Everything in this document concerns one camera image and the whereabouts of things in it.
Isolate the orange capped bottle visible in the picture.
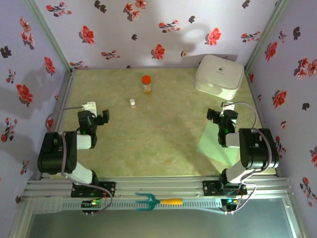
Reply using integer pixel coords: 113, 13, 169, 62
141, 75, 152, 94

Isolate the aluminium side rail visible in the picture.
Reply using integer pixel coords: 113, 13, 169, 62
37, 70, 76, 179
245, 70, 282, 178

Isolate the grey slotted cable duct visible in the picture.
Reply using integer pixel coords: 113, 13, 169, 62
31, 196, 223, 214

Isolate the teal fork with yellow handle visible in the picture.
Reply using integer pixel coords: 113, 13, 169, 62
135, 192, 184, 212

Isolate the lilac right arm cable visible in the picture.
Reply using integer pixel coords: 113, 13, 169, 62
222, 101, 273, 215

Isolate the white zipped storage case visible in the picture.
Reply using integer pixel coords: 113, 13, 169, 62
194, 54, 245, 101

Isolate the lilac arm cable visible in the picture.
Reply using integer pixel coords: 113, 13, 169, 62
222, 101, 273, 215
46, 105, 112, 214

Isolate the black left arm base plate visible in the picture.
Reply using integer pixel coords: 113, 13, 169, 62
71, 180, 116, 198

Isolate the aluminium corner post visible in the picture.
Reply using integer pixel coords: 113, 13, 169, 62
24, 0, 78, 75
244, 0, 291, 74

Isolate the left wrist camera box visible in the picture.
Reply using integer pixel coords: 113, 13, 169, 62
81, 101, 97, 113

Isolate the aluminium frame rail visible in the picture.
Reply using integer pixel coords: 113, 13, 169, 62
23, 176, 294, 199

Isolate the light green paper sheet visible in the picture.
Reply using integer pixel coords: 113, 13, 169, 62
195, 119, 242, 166

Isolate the lilac left arm cable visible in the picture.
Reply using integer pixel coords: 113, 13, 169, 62
46, 105, 112, 214

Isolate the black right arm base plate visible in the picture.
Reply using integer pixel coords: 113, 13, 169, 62
202, 180, 248, 196

